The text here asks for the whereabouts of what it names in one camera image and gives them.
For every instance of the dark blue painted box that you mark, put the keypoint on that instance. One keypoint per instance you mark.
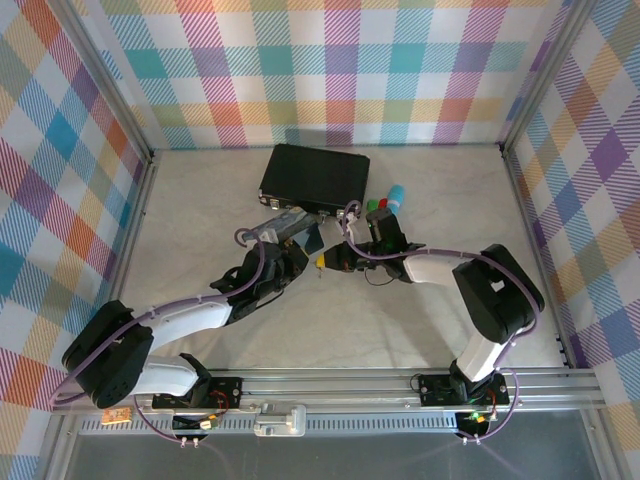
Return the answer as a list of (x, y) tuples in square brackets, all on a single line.
[(292, 230)]

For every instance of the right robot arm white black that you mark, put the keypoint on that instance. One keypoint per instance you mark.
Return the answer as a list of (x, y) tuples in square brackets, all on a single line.
[(495, 295)]

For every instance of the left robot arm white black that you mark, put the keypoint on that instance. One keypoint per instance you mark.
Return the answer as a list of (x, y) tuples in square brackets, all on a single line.
[(190, 315)]

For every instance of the green plastic piece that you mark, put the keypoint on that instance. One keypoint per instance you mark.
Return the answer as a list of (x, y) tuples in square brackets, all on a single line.
[(372, 205)]

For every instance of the red plastic piece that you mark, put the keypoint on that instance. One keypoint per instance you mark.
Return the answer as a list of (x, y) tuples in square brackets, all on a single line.
[(382, 202)]

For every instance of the cyan plastic cylinder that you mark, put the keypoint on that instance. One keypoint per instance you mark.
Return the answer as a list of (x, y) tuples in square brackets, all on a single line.
[(397, 195)]

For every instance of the black hard case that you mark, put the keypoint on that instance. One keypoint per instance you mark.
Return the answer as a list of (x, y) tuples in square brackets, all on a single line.
[(315, 175)]

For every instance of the orange label tag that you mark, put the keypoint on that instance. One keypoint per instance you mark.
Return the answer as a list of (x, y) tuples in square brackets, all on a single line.
[(116, 416)]

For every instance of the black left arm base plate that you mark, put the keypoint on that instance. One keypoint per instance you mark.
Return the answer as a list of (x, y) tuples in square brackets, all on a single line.
[(220, 391)]

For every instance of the aluminium mounting rail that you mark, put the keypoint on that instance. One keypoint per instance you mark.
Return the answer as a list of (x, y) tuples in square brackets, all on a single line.
[(325, 387)]

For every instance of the white plastic bracket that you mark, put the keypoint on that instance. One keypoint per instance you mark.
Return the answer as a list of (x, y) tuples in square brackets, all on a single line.
[(280, 420)]

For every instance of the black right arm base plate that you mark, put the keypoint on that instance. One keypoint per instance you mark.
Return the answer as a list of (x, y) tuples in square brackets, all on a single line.
[(440, 390)]

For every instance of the aluminium frame post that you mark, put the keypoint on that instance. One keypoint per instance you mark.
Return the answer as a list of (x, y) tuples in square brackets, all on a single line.
[(542, 75), (107, 80)]

